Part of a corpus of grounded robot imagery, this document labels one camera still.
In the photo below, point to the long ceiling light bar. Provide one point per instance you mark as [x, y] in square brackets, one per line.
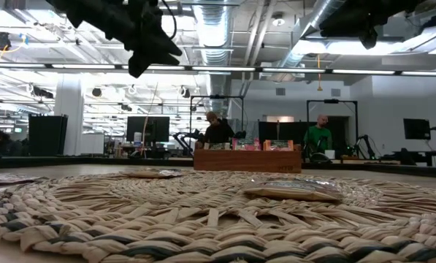
[221, 68]

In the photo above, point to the tall black cabinet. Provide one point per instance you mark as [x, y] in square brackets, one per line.
[47, 135]

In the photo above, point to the black wall monitor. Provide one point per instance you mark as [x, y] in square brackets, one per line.
[416, 128]

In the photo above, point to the black ceiling spotlight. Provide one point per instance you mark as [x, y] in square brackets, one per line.
[0, 41]
[96, 92]
[185, 92]

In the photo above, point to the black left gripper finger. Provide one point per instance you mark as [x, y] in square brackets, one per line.
[170, 49]
[144, 62]

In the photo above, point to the black metal frame stand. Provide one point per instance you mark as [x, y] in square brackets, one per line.
[215, 96]
[331, 101]

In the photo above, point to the background black robot arm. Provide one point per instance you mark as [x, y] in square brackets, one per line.
[363, 146]
[186, 140]

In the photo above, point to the white cabinet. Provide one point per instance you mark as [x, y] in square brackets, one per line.
[92, 143]

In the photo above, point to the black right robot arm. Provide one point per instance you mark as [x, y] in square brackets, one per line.
[356, 14]

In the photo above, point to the black computer monitor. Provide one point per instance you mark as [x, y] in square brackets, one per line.
[148, 128]

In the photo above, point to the wooden tea organizer box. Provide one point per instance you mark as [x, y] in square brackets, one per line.
[247, 161]

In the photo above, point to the wall vent grille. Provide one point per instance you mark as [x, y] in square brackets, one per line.
[335, 92]
[280, 91]

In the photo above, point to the silver ventilation duct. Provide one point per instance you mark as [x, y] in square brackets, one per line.
[214, 33]
[305, 25]

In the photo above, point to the person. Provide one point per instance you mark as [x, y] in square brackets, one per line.
[217, 133]
[318, 137]
[0, 144]

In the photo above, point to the flat foil tea packet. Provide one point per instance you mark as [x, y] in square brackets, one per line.
[6, 179]

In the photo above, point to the orange peach tea packet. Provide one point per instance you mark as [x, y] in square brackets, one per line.
[278, 145]

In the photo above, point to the black table frame rail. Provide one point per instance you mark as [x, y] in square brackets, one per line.
[57, 161]

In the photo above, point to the round woven straw mat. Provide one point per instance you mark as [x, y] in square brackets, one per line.
[203, 226]

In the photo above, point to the black partition panel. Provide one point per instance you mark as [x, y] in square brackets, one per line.
[276, 128]

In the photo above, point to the white cup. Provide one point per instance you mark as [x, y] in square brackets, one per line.
[329, 154]

